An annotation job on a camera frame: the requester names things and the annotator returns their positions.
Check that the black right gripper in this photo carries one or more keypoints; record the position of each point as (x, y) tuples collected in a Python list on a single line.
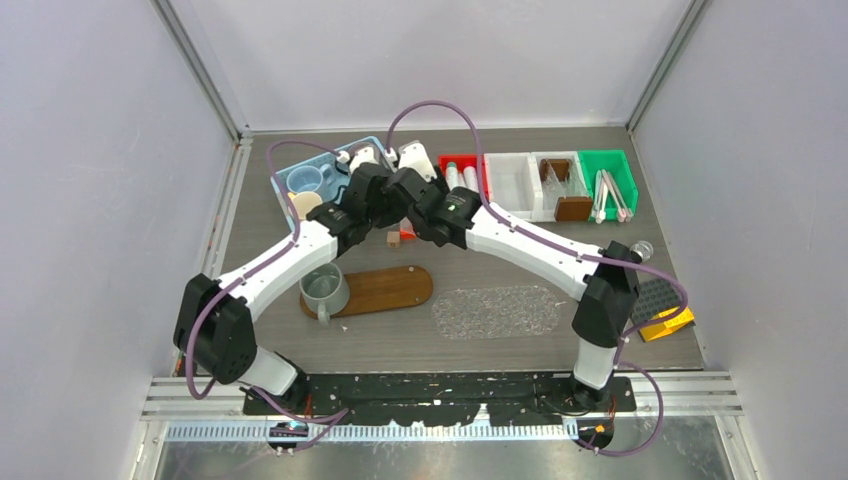
[(438, 185)]

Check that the white toothpaste tube red cap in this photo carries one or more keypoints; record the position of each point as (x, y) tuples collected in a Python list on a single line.
[(470, 178)]

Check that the grey-green mug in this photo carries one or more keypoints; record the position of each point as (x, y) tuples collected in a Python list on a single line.
[(325, 292)]

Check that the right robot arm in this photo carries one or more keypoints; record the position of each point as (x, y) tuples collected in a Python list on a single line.
[(603, 281)]

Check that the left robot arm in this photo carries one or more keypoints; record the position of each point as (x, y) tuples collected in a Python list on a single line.
[(214, 327)]

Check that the oval wooden tray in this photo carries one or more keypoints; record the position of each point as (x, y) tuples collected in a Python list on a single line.
[(383, 290)]

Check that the clear textured oval tray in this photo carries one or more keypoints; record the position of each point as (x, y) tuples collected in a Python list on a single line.
[(496, 313)]

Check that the pink toothbrush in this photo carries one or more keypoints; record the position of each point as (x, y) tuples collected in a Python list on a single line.
[(622, 211)]

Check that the small wooden cube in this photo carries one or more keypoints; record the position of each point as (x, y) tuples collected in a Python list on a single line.
[(393, 239)]

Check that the light blue perforated basket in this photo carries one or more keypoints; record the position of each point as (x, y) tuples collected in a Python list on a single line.
[(326, 155)]

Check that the red plastic bin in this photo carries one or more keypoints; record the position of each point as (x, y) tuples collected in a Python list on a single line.
[(466, 160)]

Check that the light blue mug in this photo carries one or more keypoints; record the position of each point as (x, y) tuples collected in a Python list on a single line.
[(312, 178)]

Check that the white plastic bin left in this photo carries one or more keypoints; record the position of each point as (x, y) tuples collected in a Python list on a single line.
[(515, 184)]

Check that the white plastic bin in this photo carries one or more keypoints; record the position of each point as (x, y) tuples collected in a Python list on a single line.
[(547, 212), (515, 184)]

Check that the white plastic bin right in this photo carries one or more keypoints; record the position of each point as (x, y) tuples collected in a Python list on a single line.
[(547, 212)]

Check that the brown wooden holder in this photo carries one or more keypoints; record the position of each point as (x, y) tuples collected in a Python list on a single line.
[(573, 209)]

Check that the green plastic bin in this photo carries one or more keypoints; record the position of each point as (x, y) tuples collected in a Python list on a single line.
[(616, 163)]

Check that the black microphone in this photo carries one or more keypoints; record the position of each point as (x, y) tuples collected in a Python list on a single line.
[(641, 251)]

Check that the dark grey studded baseplate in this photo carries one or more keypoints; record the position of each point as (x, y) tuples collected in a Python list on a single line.
[(655, 296)]

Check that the yellow toy brick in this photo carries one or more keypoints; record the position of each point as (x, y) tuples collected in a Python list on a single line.
[(667, 324)]

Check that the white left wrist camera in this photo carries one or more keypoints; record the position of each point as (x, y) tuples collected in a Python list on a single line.
[(349, 161)]

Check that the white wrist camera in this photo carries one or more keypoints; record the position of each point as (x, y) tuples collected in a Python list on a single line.
[(349, 161), (414, 156)]

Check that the cream mug yellow handle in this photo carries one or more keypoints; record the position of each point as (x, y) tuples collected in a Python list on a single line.
[(304, 202)]

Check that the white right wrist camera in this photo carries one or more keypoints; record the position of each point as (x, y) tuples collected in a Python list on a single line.
[(414, 156)]

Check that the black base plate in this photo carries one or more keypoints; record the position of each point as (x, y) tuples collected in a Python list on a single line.
[(445, 399)]

